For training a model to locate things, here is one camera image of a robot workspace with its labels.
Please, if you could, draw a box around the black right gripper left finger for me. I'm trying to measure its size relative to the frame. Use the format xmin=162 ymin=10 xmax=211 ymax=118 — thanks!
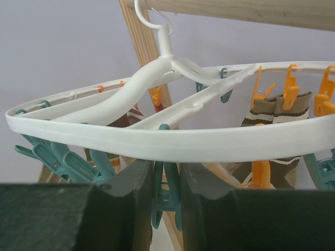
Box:
xmin=1 ymin=159 xmax=153 ymax=250

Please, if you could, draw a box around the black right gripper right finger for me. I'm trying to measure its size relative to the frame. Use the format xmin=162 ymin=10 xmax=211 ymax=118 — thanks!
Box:
xmin=180 ymin=163 xmax=334 ymax=250

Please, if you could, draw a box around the teal clothes peg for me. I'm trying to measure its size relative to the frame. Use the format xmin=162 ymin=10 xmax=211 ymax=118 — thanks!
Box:
xmin=151 ymin=123 xmax=183 ymax=232

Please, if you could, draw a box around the white round clip hanger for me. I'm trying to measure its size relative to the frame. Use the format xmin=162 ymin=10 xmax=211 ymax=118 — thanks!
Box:
xmin=5 ymin=1 xmax=334 ymax=163

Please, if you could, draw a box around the wooden hanger rack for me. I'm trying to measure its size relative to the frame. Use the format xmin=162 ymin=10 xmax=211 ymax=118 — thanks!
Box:
xmin=39 ymin=0 xmax=335 ymax=251

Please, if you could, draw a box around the beige argyle hanging sock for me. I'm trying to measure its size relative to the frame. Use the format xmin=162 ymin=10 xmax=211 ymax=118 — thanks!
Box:
xmin=84 ymin=148 xmax=121 ymax=173

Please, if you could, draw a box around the orange clothes peg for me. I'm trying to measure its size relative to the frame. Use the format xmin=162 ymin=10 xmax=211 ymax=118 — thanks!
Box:
xmin=239 ymin=123 xmax=273 ymax=190

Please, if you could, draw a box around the striped beige hanging sock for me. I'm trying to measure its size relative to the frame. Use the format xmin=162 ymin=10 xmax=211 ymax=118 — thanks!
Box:
xmin=108 ymin=105 xmax=144 ymax=128

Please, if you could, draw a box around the red hanging sock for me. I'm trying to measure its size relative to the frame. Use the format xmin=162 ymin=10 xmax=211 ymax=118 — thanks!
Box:
xmin=154 ymin=104 xmax=164 ymax=112

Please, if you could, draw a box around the brown striped sock pair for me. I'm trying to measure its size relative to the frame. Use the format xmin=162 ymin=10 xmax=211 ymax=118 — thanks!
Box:
xmin=241 ymin=92 xmax=312 ymax=189

